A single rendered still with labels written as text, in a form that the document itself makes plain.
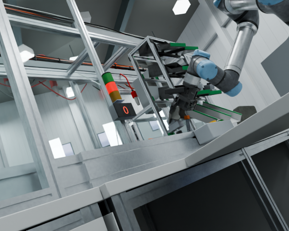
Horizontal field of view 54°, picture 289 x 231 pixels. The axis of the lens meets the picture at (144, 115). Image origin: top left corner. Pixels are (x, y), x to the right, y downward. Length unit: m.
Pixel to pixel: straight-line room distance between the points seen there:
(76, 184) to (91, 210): 0.10
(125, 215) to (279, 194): 1.51
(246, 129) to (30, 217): 0.43
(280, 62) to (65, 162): 0.72
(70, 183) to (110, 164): 0.12
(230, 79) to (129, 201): 0.76
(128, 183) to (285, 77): 0.62
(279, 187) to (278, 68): 1.13
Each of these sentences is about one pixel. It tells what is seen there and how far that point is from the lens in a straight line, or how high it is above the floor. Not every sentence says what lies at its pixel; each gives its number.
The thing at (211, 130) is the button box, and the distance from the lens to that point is 1.08.
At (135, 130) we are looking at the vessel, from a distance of 2.32.
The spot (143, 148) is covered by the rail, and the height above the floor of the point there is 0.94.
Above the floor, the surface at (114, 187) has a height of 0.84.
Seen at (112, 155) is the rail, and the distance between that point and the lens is 0.78.
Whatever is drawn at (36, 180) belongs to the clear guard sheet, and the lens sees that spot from 0.61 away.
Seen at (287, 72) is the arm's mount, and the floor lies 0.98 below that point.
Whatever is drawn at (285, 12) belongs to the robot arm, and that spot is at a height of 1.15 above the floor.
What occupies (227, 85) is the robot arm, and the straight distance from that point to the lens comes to 1.23.
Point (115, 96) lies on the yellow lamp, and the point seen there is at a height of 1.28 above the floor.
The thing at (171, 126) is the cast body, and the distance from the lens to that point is 1.37.
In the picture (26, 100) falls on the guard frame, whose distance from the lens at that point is 0.67.
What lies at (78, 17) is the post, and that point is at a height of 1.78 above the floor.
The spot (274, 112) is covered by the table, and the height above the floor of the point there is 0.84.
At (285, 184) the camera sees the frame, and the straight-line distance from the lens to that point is 2.01.
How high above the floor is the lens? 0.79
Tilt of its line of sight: 15 degrees up
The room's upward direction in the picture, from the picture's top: 24 degrees counter-clockwise
